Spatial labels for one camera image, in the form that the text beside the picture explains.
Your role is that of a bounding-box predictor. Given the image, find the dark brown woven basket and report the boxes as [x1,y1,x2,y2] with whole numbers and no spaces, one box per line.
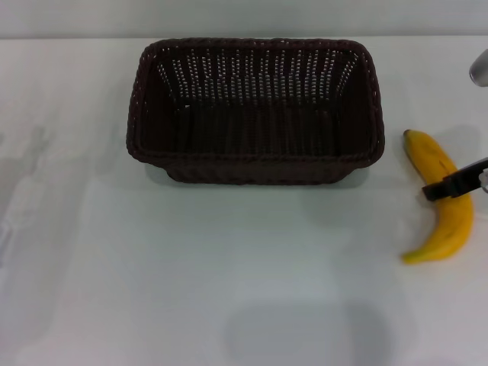
[125,37,386,187]

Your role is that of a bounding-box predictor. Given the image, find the yellow banana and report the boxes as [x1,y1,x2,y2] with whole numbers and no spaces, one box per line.
[401,129,474,265]

